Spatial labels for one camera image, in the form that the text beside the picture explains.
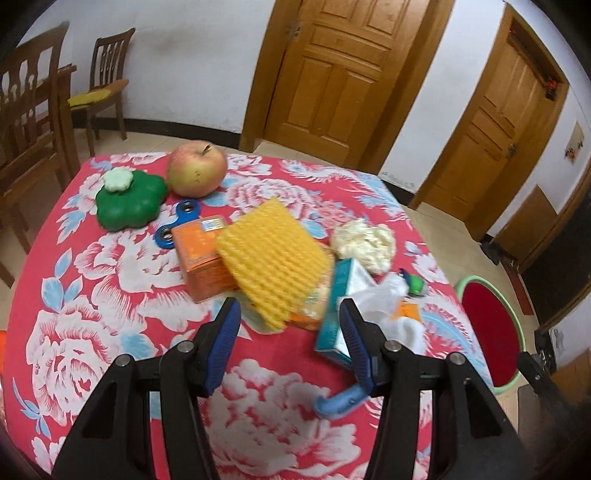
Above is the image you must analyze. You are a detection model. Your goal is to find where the clear plastic bag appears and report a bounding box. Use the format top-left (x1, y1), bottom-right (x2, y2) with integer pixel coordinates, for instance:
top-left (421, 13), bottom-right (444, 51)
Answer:
top-left (352, 273), bottom-right (427, 355)

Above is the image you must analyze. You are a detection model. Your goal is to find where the orange cardboard box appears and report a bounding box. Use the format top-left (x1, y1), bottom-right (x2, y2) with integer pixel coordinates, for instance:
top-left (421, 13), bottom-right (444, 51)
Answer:
top-left (171, 215), bottom-right (238, 303)

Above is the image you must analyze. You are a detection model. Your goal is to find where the orange snack packet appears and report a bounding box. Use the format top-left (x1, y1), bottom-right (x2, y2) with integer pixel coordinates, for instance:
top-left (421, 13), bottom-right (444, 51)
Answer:
top-left (288, 272), bottom-right (332, 331)

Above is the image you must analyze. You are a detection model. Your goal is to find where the large white paper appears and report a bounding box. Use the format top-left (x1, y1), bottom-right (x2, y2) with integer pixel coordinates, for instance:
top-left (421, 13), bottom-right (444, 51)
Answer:
top-left (329, 219), bottom-right (397, 275)

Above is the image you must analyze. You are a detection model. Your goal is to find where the yellow foam fruit net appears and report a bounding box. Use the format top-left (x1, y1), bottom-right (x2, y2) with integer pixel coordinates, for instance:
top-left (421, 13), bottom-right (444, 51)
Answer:
top-left (215, 198), bottom-right (332, 331)

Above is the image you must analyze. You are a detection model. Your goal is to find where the red basin with green rim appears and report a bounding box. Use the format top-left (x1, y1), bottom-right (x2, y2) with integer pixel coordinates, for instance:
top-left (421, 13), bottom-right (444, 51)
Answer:
top-left (455, 275), bottom-right (526, 395)

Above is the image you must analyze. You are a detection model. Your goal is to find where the light blue plastic clip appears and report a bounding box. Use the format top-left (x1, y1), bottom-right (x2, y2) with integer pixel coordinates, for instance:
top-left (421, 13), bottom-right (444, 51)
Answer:
top-left (314, 384), bottom-right (369, 420)

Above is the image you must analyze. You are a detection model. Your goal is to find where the small green blue toy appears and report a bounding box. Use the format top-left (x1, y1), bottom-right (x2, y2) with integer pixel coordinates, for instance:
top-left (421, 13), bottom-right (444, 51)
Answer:
top-left (399, 269), bottom-right (429, 297)

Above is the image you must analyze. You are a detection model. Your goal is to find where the teal tissue box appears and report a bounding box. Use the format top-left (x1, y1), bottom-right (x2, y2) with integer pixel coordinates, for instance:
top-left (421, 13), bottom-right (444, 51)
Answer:
top-left (314, 257), bottom-right (378, 371)

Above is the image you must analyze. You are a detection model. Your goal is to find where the red floral tablecloth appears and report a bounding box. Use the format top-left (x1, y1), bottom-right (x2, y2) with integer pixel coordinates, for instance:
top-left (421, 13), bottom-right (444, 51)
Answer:
top-left (3, 153), bottom-right (489, 479)

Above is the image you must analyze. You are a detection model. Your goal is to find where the green flower-shaped toy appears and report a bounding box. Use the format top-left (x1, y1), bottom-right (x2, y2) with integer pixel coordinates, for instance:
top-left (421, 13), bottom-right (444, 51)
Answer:
top-left (95, 167), bottom-right (168, 232)

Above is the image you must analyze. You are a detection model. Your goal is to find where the blue fidget spinner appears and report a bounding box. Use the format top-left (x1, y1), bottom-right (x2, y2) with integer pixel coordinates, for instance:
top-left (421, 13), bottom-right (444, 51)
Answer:
top-left (153, 199), bottom-right (201, 250)

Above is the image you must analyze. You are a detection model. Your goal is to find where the red apple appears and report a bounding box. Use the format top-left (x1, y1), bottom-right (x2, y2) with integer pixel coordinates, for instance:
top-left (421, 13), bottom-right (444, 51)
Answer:
top-left (165, 140), bottom-right (228, 199)

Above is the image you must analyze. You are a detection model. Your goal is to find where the dark wooden near chair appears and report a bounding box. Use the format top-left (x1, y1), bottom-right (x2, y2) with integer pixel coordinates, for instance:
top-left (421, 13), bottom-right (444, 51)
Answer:
top-left (0, 20), bottom-right (73, 289)

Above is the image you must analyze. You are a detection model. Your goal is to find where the right wooden door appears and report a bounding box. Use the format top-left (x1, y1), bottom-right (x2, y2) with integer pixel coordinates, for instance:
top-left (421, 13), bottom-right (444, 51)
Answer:
top-left (410, 5), bottom-right (569, 240)

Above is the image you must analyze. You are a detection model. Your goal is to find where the wooden door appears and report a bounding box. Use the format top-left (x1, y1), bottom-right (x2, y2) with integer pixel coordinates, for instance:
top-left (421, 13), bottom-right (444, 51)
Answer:
top-left (239, 1), bottom-right (454, 174)
top-left (410, 5), bottom-right (569, 240)

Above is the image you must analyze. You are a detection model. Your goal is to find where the wooden chair with cushion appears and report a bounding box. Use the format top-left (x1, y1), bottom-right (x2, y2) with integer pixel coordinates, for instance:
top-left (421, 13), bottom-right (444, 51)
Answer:
top-left (68, 28), bottom-right (136, 156)

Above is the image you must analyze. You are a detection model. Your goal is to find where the left wooden door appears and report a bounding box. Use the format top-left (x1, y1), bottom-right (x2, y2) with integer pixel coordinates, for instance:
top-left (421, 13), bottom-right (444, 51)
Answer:
top-left (239, 1), bottom-right (454, 174)

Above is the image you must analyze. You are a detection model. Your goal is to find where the wooden wall panel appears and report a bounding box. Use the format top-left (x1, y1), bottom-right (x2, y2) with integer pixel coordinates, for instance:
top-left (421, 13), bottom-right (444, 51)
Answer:
top-left (495, 186), bottom-right (558, 262)

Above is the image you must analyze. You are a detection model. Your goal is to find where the wall sticker picture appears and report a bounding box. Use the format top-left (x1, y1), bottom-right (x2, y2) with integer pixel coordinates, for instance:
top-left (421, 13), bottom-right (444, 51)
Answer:
top-left (564, 121), bottom-right (585, 163)

